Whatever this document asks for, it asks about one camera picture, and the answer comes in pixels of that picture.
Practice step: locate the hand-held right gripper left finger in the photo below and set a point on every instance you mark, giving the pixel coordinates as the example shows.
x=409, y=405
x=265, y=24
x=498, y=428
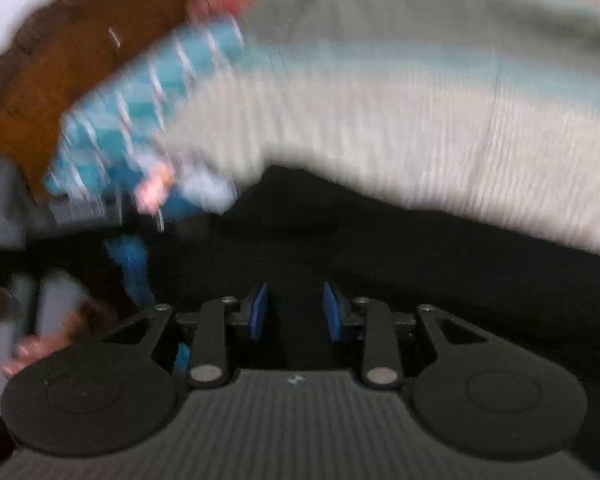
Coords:
x=255, y=312

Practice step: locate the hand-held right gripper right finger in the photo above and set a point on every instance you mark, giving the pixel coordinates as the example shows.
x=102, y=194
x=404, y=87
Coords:
x=334, y=312

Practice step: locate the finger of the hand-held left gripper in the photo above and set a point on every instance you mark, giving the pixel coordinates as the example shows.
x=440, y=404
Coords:
x=130, y=265

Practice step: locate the black pants with zipper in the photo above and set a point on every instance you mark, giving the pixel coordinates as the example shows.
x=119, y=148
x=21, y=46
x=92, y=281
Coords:
x=430, y=280

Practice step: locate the person's left hand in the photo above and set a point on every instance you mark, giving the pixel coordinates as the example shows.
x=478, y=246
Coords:
x=42, y=346

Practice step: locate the brown wooden headboard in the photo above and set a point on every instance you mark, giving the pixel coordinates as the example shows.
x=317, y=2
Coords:
x=95, y=30

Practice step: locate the patchwork quilt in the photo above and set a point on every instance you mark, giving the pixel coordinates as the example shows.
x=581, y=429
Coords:
x=380, y=90

